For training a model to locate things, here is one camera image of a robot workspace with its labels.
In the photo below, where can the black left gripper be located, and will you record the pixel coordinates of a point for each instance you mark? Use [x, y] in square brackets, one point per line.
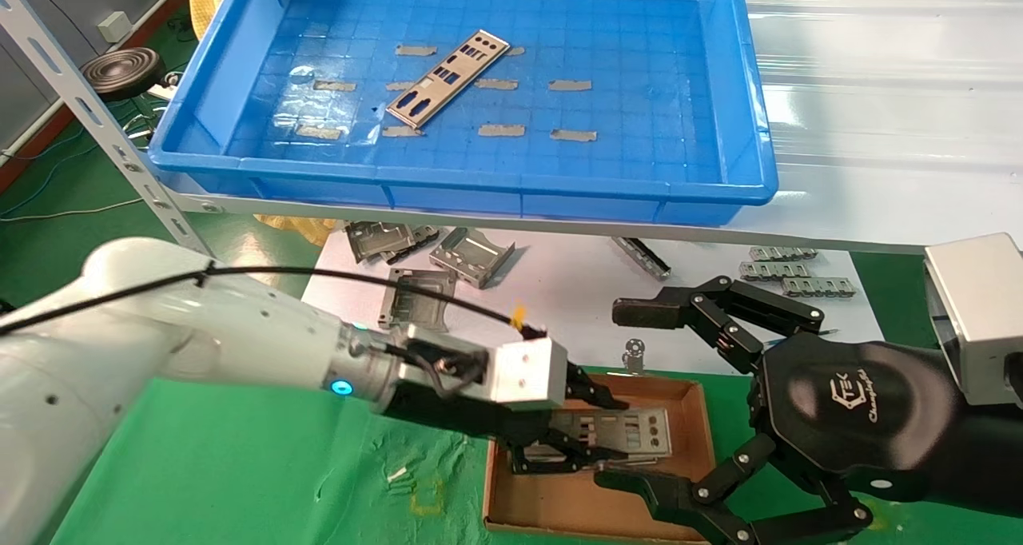
[479, 421]

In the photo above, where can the white wall socket box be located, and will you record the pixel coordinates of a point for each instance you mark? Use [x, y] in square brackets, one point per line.
[116, 25]

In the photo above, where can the white paper sheet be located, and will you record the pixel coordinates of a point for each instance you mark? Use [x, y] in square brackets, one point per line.
[575, 305]

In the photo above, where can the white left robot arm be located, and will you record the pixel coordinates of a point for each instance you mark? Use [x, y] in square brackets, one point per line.
[160, 353]

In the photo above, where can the grey flat metal frame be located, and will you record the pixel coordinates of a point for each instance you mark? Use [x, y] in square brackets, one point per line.
[417, 305]

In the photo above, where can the blue plastic tray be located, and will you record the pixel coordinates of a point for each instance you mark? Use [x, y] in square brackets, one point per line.
[655, 113]

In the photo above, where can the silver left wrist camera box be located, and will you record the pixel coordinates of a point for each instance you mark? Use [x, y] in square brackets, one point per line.
[523, 373]

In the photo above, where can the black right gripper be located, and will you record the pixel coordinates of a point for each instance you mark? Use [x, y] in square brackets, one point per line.
[847, 401]

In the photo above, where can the grey metal connector strip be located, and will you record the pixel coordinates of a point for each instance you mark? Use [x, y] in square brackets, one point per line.
[771, 272]
[783, 254]
[819, 288]

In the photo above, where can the grey sheet metal bracket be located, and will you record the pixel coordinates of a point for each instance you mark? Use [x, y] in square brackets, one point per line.
[376, 240]
[422, 237]

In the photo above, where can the yellow plastic bag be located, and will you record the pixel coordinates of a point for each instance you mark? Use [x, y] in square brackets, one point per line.
[300, 227]
[209, 1]

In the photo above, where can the silver binder clip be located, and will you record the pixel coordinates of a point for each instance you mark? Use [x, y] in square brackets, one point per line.
[634, 355]

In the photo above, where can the white perforated shelf upright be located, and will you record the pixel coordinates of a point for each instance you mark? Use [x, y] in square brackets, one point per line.
[96, 121]

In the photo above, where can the green table cloth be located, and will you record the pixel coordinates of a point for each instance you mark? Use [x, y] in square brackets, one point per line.
[240, 465]

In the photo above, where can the black round ribbed disc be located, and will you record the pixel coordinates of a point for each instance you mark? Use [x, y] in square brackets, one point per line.
[124, 72]

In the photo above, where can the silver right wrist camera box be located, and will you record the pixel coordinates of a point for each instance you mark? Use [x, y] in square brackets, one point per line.
[975, 313]

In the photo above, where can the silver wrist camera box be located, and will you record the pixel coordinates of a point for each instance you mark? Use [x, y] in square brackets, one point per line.
[975, 313]
[523, 373]

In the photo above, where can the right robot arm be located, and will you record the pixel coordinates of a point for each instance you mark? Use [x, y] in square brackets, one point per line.
[991, 449]

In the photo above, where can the grey u-shaped metal bracket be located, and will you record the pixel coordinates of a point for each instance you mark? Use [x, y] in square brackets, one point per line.
[473, 257]

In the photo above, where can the brown cardboard box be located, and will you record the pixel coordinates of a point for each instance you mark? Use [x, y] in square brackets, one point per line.
[559, 513]

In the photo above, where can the perforated metal rail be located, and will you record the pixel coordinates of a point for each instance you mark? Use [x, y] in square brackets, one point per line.
[642, 259]

